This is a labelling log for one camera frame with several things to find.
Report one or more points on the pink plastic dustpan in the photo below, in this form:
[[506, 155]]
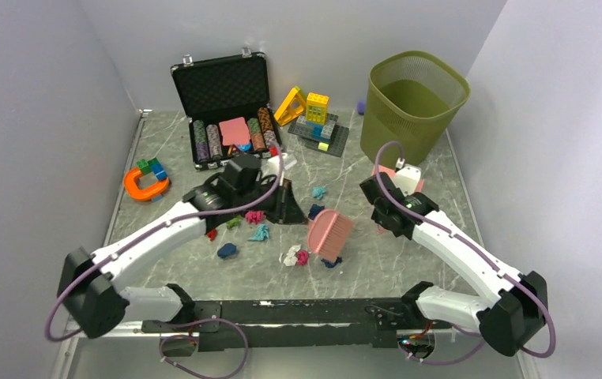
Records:
[[405, 185]]

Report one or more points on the black poker chip case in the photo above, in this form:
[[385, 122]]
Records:
[[218, 89]]

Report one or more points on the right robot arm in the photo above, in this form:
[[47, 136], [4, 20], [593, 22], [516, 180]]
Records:
[[508, 308]]

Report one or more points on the navy paper scrap by dustpan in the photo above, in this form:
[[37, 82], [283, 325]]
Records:
[[315, 209]]

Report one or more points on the olive green mesh wastebasket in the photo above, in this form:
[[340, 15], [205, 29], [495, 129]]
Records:
[[412, 98]]

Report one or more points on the aluminium frame rail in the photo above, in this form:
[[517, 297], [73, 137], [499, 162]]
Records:
[[80, 327]]

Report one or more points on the teal paper scrap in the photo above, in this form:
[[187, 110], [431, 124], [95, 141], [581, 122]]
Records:
[[318, 192], [261, 234]]

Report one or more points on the orange yellow triangle toy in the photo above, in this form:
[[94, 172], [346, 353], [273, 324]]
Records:
[[291, 107]]

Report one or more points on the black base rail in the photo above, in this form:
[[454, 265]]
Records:
[[375, 322]]

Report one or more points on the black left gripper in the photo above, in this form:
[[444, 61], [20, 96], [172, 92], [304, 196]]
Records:
[[287, 209]]

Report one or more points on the grey brick base plate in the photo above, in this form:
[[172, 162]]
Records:
[[330, 138]]

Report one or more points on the green blue toy bricks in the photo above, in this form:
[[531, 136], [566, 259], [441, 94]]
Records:
[[152, 166]]

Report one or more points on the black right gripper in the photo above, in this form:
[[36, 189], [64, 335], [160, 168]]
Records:
[[374, 215]]

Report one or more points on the teal paper scrap centre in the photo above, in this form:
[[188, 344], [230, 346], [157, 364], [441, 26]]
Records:
[[261, 234]]

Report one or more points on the navy paper scrap front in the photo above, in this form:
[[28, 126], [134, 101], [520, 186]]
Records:
[[331, 264]]

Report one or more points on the pink hand brush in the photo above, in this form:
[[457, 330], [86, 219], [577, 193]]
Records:
[[327, 234]]

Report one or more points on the yellow toy brick window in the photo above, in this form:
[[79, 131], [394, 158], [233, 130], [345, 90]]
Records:
[[317, 108]]

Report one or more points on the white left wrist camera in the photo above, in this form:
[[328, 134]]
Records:
[[280, 162]]

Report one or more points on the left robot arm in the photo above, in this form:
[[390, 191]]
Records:
[[96, 288]]

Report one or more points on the red paper scrap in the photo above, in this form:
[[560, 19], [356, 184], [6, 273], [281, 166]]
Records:
[[212, 234]]

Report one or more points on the blue paper scrap left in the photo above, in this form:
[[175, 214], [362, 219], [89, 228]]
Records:
[[227, 250]]

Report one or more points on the green paper scrap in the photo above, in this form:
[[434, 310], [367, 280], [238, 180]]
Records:
[[235, 222]]

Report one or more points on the white paper scrap front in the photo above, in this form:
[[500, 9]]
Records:
[[290, 258]]

